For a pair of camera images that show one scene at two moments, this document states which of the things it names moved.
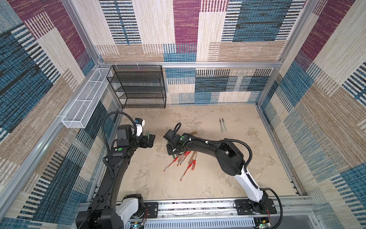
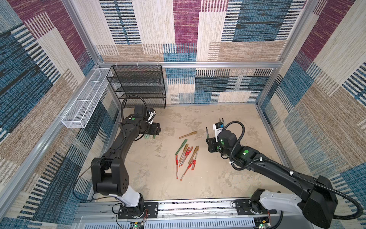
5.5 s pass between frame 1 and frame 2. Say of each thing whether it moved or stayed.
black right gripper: moved
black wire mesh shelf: stayed
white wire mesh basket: stayed
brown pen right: stayed
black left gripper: moved
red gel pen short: stayed
